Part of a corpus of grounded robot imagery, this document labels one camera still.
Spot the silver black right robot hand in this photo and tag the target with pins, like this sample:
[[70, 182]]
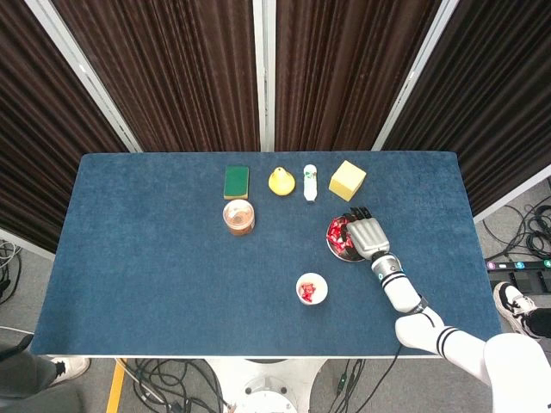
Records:
[[368, 236]]

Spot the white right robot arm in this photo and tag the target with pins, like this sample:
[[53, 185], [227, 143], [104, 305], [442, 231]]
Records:
[[404, 292]]

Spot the silver metal plate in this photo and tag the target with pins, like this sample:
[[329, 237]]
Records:
[[340, 255]]

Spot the white paper cup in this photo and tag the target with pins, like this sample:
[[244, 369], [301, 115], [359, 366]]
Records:
[[300, 297]]

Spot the yellow foam cube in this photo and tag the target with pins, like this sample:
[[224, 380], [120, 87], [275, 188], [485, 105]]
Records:
[[346, 180]]

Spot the small white bottle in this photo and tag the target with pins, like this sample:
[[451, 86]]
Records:
[[310, 183]]

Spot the yellow pear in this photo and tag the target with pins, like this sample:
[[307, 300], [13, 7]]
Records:
[[281, 183]]

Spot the clear jar of rubber bands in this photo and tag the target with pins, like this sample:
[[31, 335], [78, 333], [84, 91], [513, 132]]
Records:
[[239, 219]]

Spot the green yellow sponge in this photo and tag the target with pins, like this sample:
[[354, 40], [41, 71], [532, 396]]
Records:
[[236, 183]]

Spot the white black sneaker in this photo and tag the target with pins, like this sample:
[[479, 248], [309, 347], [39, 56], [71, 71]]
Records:
[[512, 305]]

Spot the black foot pedal box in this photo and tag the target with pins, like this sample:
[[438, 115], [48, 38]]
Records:
[[523, 281]]

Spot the brown pleated screen panel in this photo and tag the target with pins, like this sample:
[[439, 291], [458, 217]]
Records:
[[344, 73], [495, 107], [34, 129], [172, 73]]

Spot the black trouser leg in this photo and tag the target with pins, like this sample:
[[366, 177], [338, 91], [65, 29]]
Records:
[[540, 322]]

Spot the blue fabric table cover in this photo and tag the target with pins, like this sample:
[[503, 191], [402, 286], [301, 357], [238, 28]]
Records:
[[172, 279]]

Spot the yellow floor tape strip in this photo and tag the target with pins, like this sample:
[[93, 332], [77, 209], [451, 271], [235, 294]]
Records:
[[115, 385]]

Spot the white shoe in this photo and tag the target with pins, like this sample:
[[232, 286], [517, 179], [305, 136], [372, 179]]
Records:
[[71, 368]]

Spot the grey trouser leg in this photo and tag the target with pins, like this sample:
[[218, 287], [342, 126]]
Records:
[[21, 374]]

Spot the white screen bottom rail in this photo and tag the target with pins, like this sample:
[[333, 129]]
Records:
[[26, 245], [512, 198]]

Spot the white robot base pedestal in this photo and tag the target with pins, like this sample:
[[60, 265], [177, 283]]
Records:
[[267, 370]]

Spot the white screen frame post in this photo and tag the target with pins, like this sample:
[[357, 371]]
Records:
[[417, 73], [85, 73], [269, 73]]

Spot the white table frame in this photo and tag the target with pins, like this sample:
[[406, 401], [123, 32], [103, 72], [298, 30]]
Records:
[[172, 356]]

